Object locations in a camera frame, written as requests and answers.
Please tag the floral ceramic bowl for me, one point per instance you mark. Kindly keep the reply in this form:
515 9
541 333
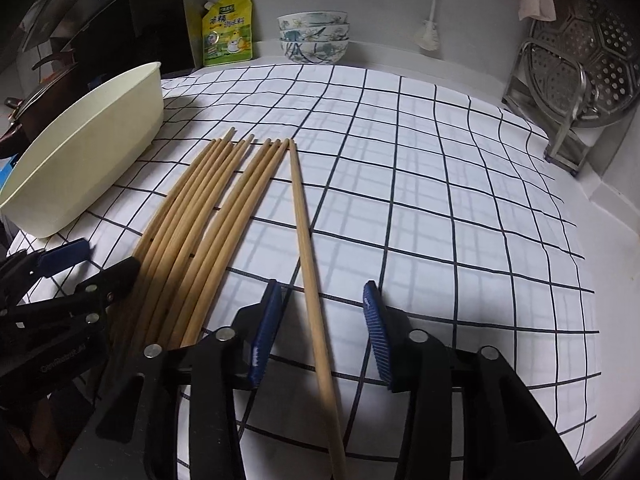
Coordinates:
314 51
312 34
312 19

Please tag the perforated metal steamer plate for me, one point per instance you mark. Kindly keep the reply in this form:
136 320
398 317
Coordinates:
600 60

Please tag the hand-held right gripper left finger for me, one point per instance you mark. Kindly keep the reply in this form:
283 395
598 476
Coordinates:
262 335

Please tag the yellow seasoning pouch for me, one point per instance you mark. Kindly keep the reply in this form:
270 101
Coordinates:
227 35

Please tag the bunch of wooden chopsticks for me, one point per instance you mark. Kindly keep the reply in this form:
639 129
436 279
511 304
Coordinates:
200 240

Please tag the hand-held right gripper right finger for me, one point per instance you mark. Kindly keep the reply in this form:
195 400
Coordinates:
380 340

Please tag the blue plastic item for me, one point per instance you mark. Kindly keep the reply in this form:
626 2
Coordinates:
7 172

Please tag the brown cooking pot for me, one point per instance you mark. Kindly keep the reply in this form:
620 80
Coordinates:
35 122

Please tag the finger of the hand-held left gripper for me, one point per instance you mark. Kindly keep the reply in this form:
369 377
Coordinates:
65 256
117 277

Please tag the white black checked cloth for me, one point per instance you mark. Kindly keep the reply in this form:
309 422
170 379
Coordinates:
425 210

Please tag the stainless steel rack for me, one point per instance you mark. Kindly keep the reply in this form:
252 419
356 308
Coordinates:
567 140

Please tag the cream plastic basin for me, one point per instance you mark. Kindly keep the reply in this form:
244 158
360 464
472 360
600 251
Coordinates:
100 150

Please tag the long bamboo chopstick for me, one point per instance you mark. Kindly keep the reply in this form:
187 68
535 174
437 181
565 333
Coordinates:
310 270

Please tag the metal pot lid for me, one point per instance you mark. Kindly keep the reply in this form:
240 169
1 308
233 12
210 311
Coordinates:
47 82

